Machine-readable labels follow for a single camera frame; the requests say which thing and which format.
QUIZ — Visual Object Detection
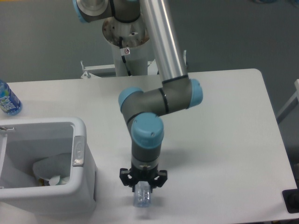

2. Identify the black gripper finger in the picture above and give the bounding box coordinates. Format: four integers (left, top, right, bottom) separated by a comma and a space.
150, 170, 168, 189
119, 168, 133, 188

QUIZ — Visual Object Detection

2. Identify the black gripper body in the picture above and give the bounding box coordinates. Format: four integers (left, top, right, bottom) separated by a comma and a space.
129, 165, 158, 187

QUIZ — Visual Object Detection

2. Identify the clear plastic bottle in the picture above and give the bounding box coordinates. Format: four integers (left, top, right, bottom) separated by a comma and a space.
133, 181, 151, 208

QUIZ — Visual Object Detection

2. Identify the white plastic wrapper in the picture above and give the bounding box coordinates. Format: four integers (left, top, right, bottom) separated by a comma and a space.
33, 153, 71, 186

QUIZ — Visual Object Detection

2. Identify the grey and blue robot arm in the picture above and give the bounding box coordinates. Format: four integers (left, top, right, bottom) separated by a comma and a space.
73, 0, 203, 189

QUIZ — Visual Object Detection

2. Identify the white plastic trash can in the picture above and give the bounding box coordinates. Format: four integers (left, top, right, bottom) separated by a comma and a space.
0, 118, 97, 215

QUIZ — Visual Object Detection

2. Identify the black clamp at table edge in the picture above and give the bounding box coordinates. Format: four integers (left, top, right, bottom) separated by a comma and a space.
282, 189, 299, 214

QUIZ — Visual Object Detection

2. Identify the blue labelled water bottle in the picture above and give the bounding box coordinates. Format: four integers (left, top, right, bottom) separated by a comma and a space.
0, 80, 22, 116

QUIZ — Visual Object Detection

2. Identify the white pedestal base frame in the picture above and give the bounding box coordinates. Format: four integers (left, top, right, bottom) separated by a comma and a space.
80, 49, 189, 79

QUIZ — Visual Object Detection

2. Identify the black cable on pedestal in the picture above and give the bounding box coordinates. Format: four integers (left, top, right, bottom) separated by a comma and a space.
119, 36, 132, 77

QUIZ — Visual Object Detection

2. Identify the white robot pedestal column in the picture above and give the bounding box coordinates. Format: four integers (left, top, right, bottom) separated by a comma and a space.
102, 16, 150, 77

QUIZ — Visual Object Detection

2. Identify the white frame at right edge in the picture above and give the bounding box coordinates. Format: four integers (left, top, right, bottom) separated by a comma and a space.
276, 79, 299, 124

